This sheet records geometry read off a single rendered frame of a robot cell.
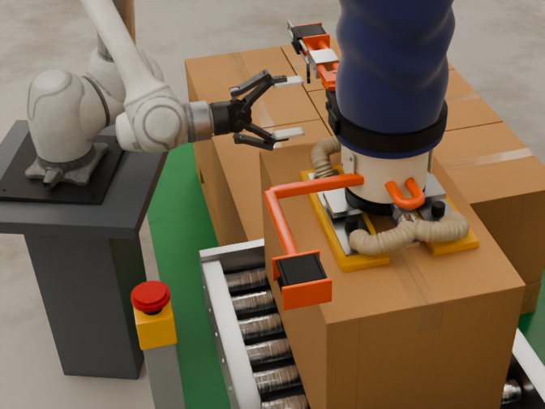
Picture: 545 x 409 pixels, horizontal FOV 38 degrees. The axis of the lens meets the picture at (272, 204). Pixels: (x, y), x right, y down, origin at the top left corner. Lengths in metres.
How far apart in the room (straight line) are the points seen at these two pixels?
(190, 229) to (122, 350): 0.79
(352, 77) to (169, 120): 0.36
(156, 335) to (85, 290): 0.99
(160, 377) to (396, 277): 0.50
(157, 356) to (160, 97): 0.50
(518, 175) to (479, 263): 1.01
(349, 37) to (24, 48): 3.55
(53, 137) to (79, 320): 0.65
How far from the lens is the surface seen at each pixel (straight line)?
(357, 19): 1.43
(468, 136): 2.77
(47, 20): 5.15
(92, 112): 2.17
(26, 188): 2.24
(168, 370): 1.55
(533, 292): 2.87
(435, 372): 1.69
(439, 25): 1.44
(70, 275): 2.41
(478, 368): 1.73
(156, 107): 1.57
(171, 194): 3.42
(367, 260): 1.58
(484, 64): 4.43
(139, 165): 2.28
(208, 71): 3.16
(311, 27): 2.16
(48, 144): 2.18
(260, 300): 2.11
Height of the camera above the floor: 2.02
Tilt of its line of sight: 38 degrees down
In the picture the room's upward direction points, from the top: 2 degrees counter-clockwise
